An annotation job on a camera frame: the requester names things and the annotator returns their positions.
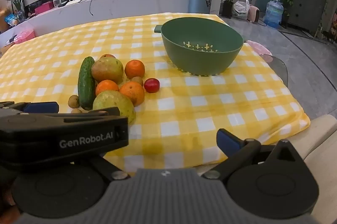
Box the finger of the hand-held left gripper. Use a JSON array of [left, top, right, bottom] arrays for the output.
[[0, 101, 59, 114]]

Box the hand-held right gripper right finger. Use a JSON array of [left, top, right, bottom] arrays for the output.
[[204, 129, 303, 180]]

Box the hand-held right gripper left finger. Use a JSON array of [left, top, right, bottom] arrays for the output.
[[88, 154, 131, 181]]

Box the green cucumber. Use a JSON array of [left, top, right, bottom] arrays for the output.
[[78, 56, 96, 110]]

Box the green colander bowl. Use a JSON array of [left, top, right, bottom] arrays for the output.
[[154, 17, 244, 76]]

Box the red plum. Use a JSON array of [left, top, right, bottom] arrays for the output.
[[144, 78, 160, 93]]

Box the yellow checked tablecloth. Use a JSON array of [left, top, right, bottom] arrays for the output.
[[0, 12, 311, 177]]

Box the pink translucent container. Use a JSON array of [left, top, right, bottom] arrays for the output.
[[13, 24, 36, 44]]

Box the transparent chair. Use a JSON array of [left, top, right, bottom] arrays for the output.
[[267, 55, 289, 87]]

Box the pink cloth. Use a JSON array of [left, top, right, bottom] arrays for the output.
[[246, 40, 273, 62]]

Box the pink box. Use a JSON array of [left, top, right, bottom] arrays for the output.
[[34, 1, 54, 15]]

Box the small potted plant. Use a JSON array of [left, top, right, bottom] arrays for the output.
[[5, 0, 29, 23]]

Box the white TV console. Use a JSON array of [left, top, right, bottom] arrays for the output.
[[0, 0, 223, 41]]

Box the pink heater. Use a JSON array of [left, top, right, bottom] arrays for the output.
[[247, 5, 261, 23]]

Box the white plastic bag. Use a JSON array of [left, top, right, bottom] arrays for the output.
[[232, 0, 250, 20]]

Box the blue water bottle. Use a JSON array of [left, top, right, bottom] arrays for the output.
[[264, 0, 284, 29]]

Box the grey trash bin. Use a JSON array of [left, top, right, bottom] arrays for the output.
[[188, 0, 213, 14]]

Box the grey cabinet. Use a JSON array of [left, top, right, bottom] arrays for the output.
[[286, 0, 327, 35]]

